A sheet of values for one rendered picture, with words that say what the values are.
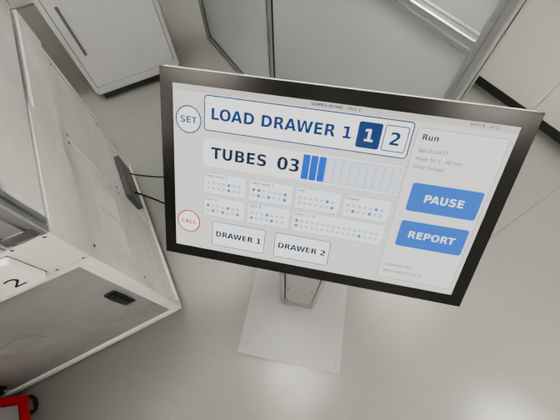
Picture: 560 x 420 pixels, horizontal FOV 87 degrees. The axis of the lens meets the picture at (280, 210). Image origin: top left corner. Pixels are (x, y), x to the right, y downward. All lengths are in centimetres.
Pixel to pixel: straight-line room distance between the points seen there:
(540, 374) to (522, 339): 14
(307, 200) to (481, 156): 25
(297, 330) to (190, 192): 105
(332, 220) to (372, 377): 112
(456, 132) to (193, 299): 135
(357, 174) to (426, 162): 9
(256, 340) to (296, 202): 105
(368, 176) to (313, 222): 11
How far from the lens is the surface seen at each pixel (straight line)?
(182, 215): 54
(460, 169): 48
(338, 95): 44
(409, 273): 54
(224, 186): 49
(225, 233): 52
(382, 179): 46
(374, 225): 48
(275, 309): 145
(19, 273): 82
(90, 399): 170
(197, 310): 155
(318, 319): 146
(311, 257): 51
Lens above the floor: 148
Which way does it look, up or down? 62 degrees down
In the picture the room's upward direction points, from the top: 2 degrees counter-clockwise
